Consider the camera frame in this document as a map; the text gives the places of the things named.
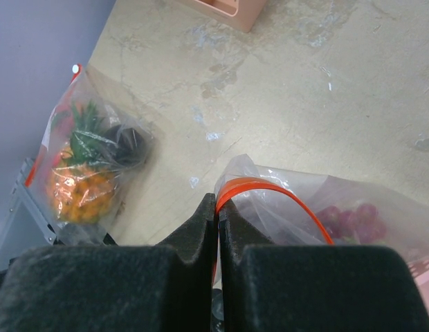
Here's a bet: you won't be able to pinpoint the dark plum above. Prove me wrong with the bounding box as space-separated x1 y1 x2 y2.
102 125 148 167

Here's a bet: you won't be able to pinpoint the red purple grape bunch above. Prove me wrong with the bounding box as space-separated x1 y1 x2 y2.
316 203 387 245

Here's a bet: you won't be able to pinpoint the peach plastic file organizer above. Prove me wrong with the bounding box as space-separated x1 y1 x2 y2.
180 0 267 33

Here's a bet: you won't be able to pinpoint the orange toy pineapple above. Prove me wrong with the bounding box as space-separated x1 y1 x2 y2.
46 101 117 224

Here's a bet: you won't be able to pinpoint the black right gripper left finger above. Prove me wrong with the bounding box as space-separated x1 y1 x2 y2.
0 194 217 331

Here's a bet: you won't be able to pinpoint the pink perforated plastic basket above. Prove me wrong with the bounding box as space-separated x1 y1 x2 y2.
408 257 429 314

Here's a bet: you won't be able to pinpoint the red yellow mango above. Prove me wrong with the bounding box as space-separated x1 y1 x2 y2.
49 103 75 167

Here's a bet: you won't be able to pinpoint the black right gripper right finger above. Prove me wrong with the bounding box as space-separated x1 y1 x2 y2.
219 203 429 331

